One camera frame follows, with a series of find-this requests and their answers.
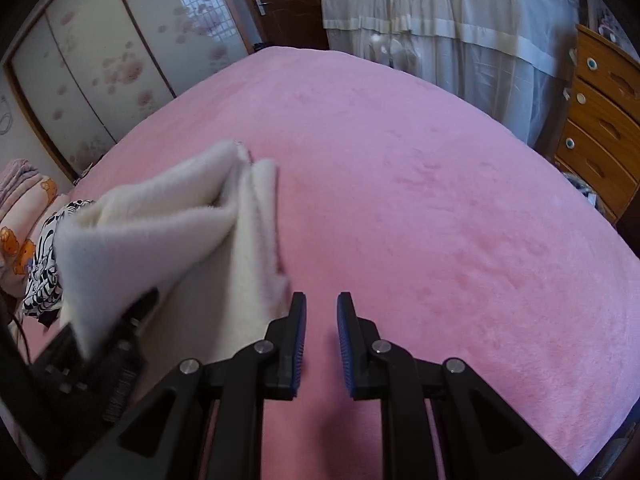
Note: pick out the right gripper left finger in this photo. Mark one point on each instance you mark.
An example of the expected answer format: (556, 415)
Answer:
(268, 370)

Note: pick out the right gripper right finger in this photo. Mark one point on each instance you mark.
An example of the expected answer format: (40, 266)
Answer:
(377, 370)

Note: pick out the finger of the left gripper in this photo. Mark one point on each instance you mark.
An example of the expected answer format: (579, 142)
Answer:
(131, 322)

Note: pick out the cream fuzzy cardigan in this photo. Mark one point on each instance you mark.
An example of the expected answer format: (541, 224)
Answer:
(203, 234)

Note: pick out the black white patterned folded garment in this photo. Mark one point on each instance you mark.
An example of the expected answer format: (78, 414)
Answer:
(43, 294)

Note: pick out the pink bear print quilt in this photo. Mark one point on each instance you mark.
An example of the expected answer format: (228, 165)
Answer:
(22, 217)

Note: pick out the pink plush bed blanket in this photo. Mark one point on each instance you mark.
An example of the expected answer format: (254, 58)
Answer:
(452, 235)

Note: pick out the lilac folded quilt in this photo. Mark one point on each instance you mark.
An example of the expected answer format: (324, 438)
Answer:
(15, 173)

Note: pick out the floral sliding wardrobe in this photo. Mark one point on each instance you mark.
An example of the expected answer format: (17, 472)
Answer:
(89, 71)

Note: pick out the wooden drawer cabinet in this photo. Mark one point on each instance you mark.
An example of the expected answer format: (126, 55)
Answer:
(600, 138)

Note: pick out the beige lace covered furniture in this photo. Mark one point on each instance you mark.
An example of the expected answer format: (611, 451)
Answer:
(509, 58)

